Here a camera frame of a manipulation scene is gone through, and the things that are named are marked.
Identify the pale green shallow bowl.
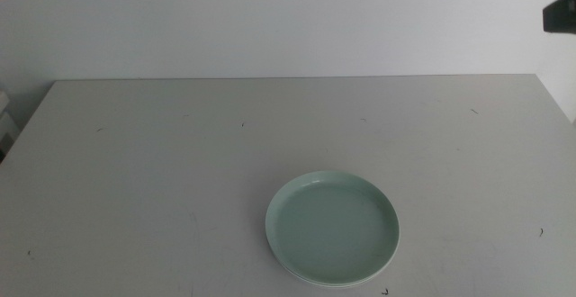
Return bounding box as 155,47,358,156
265,170,401,287

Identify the white shallow bowl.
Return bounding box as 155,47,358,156
268,242,400,290

